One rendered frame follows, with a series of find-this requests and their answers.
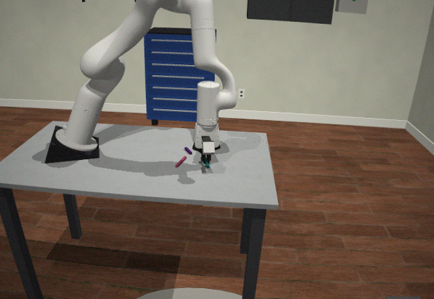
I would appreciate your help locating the pink rod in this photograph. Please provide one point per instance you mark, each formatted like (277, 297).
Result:
(181, 161)

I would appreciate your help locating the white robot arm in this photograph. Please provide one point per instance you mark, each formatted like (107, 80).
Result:
(104, 77)

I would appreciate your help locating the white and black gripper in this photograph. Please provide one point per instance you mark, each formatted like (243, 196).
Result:
(202, 130)

